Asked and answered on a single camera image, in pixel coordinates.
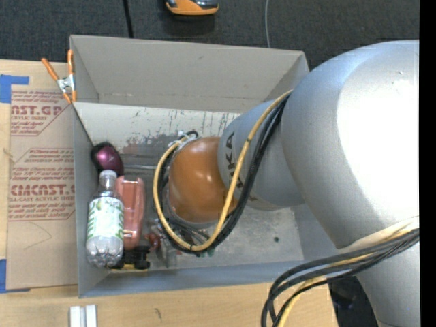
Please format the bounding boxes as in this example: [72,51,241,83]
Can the dark purple plum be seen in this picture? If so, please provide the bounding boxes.
[90,142,125,177]

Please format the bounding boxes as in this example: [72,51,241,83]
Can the small red toy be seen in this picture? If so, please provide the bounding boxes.
[145,232,163,251]

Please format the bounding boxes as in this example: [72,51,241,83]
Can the black and yellow toy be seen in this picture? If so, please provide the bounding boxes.
[109,245,152,271]

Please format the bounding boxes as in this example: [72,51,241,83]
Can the clear plastic bottle, green label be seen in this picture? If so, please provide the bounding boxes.
[84,169,125,269]

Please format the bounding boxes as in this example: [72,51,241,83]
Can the grey metal bin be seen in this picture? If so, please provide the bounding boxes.
[69,34,339,299]

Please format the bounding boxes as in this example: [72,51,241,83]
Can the brown cardboard board, red print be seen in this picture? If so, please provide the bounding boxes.
[0,59,80,294]

